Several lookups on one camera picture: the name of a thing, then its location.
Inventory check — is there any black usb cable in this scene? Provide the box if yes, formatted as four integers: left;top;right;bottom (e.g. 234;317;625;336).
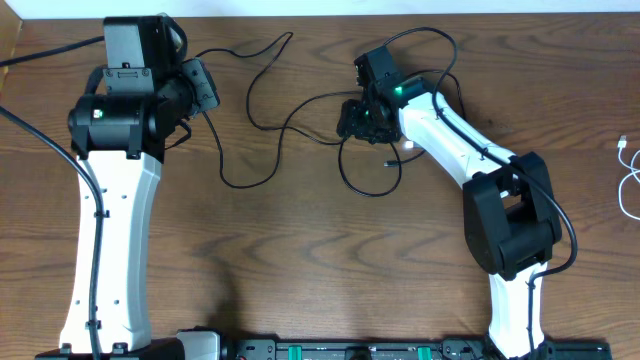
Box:
337;69;468;198

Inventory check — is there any long black cable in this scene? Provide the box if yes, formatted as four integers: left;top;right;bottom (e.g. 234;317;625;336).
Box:
193;31;362;190

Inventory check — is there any white usb cable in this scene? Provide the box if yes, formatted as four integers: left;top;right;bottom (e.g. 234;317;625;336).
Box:
616;134;640;222

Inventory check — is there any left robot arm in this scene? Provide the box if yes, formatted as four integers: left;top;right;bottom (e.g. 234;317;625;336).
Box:
47;15;223;359

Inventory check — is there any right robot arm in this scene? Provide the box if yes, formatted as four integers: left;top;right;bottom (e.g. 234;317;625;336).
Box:
337;46;561;359

